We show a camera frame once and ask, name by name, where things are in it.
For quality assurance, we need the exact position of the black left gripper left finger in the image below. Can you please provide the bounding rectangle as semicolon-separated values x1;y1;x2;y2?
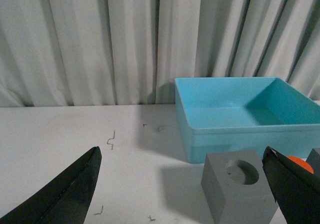
0;146;102;223

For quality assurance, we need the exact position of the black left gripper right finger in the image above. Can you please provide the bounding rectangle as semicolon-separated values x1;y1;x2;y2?
262;146;320;223

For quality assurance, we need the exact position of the orange cylinder part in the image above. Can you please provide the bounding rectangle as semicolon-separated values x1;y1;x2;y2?
287;156;314;174

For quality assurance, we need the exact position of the gray block with square hole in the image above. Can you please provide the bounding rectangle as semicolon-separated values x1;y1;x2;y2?
306;148;320;177

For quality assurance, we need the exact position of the gray block with round hole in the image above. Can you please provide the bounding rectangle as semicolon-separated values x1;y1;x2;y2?
201;151;278;223

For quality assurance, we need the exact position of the blue plastic box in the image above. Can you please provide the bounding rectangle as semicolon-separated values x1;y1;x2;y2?
175;77;320;163

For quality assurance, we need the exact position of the white pleated curtain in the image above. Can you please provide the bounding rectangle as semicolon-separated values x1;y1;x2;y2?
0;0;320;107

